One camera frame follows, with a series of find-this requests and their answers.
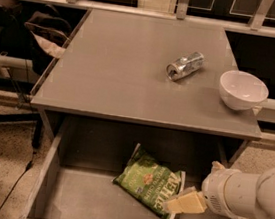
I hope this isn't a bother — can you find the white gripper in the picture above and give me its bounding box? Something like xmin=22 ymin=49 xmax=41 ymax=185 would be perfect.
xmin=163 ymin=161 xmax=239 ymax=218

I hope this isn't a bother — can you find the green jalapeno chip bag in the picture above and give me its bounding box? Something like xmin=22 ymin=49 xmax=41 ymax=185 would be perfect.
xmin=113 ymin=144 xmax=186 ymax=219

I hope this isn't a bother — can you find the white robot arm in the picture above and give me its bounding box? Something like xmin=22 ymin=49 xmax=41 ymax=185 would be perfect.
xmin=163 ymin=161 xmax=275 ymax=219

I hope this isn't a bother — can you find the open grey drawer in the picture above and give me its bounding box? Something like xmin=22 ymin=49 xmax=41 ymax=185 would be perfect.
xmin=19 ymin=110 xmax=260 ymax=219

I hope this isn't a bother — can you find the grey counter cabinet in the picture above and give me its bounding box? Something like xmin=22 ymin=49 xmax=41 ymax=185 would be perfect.
xmin=33 ymin=9 xmax=261 ymax=140

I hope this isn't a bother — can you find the white ceramic bowl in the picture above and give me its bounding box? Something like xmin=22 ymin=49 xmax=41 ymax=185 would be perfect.
xmin=219 ymin=70 xmax=269 ymax=111

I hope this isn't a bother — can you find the crushed silver soda can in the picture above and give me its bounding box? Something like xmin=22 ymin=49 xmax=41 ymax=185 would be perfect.
xmin=166 ymin=52 xmax=205 ymax=81

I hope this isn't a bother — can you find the dark backpack with cloth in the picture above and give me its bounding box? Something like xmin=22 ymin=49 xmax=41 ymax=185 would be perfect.
xmin=24 ymin=11 xmax=72 ymax=59

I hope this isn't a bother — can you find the black floor cable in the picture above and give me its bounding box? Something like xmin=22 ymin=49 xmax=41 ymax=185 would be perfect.
xmin=0 ymin=140 xmax=38 ymax=219

